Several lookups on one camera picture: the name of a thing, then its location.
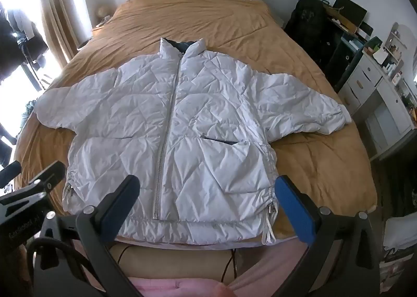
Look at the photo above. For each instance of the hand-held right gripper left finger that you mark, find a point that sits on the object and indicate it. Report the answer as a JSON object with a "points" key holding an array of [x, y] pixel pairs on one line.
{"points": [[120, 207]]}

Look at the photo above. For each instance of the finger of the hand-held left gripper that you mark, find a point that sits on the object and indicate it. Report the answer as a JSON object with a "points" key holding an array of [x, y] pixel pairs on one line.
{"points": [[49, 174], [9, 171]]}

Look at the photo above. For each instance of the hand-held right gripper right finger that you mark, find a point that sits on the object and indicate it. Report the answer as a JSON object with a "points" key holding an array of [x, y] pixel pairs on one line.
{"points": [[295, 210]]}

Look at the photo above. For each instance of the white puffer jacket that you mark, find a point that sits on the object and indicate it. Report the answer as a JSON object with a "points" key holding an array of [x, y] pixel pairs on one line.
{"points": [[182, 127]]}

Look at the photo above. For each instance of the person's pink pants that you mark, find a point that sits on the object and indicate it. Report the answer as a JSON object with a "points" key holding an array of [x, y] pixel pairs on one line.
{"points": [[182, 287]]}

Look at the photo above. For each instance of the white storage basket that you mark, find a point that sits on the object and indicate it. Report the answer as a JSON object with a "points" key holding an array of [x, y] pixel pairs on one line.
{"points": [[400, 241]]}

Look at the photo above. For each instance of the white dressing table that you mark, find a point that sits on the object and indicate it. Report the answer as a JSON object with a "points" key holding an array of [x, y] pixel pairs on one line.
{"points": [[374, 95]]}

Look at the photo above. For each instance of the black cabinet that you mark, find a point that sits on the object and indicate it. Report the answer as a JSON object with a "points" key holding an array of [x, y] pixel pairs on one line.
{"points": [[345, 59]]}

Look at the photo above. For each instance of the beige curtain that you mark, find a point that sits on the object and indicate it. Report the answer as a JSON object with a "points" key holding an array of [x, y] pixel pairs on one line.
{"points": [[53, 13]]}

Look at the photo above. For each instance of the green box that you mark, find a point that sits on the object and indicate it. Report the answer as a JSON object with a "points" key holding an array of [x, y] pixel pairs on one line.
{"points": [[374, 46]]}

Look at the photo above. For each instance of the black backpack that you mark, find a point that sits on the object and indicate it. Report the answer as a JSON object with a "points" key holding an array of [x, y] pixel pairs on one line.
{"points": [[309, 23]]}

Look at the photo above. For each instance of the white arched cosmetics shelf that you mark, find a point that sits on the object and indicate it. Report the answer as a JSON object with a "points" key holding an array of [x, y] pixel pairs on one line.
{"points": [[395, 44]]}

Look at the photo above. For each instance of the tan bed cover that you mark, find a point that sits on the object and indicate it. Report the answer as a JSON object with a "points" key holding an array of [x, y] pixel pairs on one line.
{"points": [[202, 20]]}

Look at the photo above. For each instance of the black open case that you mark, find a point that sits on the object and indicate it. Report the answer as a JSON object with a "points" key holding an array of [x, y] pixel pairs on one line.
{"points": [[350, 11]]}

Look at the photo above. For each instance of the beige padded bed frame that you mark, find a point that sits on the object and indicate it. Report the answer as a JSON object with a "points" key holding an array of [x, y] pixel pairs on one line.
{"points": [[172, 261]]}

